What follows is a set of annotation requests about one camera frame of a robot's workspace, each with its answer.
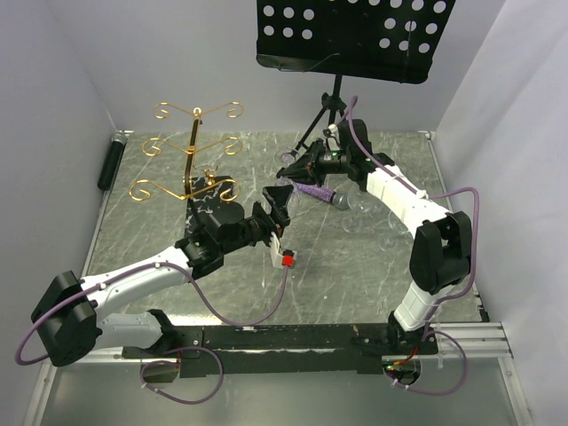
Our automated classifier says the black microphone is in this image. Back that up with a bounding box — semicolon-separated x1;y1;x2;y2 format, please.
98;131;128;191

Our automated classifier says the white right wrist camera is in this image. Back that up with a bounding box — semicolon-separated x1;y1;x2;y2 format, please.
323;123;338;138

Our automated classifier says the black marble rack base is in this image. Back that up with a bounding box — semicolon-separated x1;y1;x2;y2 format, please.
184;177;244;237

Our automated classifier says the black music stand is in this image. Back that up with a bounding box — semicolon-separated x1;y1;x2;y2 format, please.
256;0;454;128

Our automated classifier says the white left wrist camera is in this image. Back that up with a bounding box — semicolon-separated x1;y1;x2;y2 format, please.
269;233;297;269

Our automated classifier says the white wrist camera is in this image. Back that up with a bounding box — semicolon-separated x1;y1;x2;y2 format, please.
269;233;297;269
323;123;338;138

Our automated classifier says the gold wine glass rack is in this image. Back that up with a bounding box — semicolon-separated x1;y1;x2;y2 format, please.
129;101;245;202

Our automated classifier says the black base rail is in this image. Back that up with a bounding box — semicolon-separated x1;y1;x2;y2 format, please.
122;323;438;378

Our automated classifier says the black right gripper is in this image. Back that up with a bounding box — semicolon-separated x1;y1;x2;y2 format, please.
280;138;352;187

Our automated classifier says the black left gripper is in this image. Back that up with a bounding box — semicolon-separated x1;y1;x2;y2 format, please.
221;185;293;255

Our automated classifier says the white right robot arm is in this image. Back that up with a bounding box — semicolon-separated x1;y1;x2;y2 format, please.
277;119;474;354

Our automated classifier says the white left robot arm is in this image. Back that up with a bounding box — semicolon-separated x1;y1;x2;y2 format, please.
31;185;295;367

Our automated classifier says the purple glitter microphone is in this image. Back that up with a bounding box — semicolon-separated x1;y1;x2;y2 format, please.
276;177;350;210

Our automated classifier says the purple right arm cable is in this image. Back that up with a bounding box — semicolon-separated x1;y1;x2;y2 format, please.
339;95;483;396

